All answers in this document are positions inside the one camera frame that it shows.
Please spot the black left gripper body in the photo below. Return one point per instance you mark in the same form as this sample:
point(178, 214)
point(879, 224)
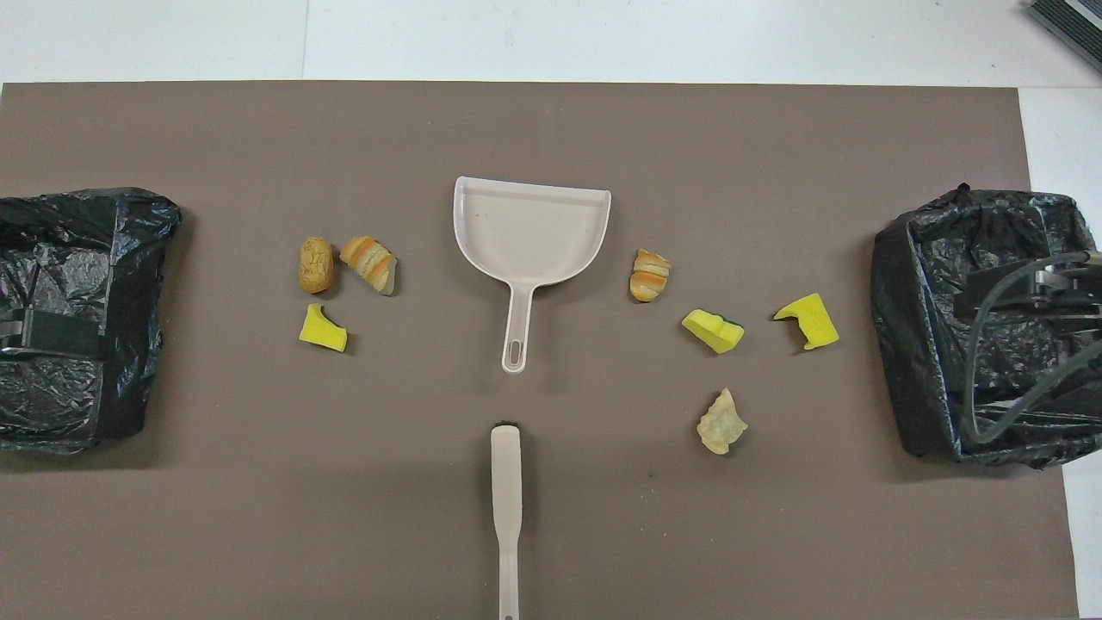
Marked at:
point(69, 333)

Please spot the yellow sponge with green pad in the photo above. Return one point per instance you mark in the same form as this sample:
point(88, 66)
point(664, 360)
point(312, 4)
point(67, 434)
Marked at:
point(710, 330)

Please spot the beige brush with black bristles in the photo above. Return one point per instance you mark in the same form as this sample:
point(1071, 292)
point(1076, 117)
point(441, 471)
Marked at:
point(506, 482)

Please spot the plain yellow sponge piece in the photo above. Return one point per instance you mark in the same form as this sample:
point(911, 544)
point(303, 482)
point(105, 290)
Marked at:
point(320, 330)

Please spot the orange striped croissant piece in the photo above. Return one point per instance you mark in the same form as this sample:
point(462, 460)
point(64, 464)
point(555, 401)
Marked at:
point(370, 261)

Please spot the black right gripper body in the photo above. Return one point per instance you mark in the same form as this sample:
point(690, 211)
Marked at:
point(1067, 306)

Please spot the bin lined with black bag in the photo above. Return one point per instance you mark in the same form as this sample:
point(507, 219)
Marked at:
point(69, 250)
point(930, 362)

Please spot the notched yellow sponge piece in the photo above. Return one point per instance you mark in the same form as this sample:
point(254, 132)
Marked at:
point(814, 320)

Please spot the pale dumpling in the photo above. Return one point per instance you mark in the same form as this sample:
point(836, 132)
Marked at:
point(721, 424)

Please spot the brown potato shaped bread roll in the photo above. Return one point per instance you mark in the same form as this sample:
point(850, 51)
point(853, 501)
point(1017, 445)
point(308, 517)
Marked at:
point(316, 265)

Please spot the small striped croissant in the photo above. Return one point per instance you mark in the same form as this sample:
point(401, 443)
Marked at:
point(650, 275)

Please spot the beige plastic dustpan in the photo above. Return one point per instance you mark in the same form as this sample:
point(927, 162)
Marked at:
point(529, 232)

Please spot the brown table mat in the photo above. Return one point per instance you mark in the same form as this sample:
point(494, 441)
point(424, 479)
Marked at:
point(689, 534)

